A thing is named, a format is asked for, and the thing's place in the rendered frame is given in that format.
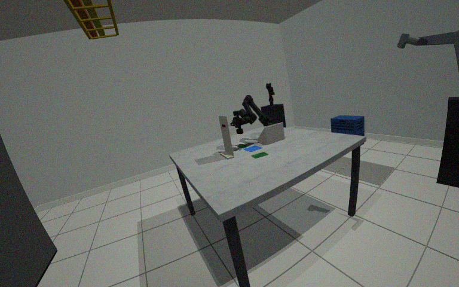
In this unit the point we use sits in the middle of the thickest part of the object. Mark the blue square mat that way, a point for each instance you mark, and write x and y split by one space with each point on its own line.
253 148

